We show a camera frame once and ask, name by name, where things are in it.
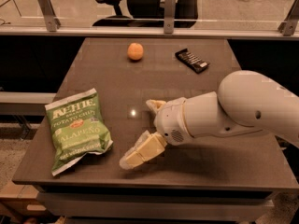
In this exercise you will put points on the right metal glass bracket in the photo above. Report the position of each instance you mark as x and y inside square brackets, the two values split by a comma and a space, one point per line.
[288, 26]

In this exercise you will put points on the orange fruit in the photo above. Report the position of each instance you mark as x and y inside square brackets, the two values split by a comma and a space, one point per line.
[135, 51]

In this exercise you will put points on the metal glass bracket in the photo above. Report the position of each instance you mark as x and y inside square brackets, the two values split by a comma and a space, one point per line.
[169, 16]
[288, 26]
[51, 21]

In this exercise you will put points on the black office chair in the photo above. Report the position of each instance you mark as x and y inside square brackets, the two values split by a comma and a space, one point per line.
[149, 13]

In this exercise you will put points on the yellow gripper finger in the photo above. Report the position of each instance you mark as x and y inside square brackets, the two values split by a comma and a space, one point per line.
[155, 105]
[147, 147]

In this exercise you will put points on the left metal glass bracket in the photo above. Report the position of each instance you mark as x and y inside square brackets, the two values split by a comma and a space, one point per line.
[51, 21]

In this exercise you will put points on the wooden drawer cabinet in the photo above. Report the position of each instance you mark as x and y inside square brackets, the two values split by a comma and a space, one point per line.
[21, 201]

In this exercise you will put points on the black rxbar chocolate bar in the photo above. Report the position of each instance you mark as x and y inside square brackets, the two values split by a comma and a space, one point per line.
[192, 61]

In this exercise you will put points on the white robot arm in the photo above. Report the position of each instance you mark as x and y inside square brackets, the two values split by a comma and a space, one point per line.
[245, 102]

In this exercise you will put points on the middle metal glass bracket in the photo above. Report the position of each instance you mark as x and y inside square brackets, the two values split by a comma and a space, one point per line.
[169, 16]

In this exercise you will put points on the glass partition panel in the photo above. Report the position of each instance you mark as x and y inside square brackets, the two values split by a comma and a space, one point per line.
[203, 14]

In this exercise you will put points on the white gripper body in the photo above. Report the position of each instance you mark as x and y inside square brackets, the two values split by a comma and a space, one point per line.
[170, 120]

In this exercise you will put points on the green jalapeno chip bag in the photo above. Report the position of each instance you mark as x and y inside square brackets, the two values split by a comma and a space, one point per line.
[77, 129]

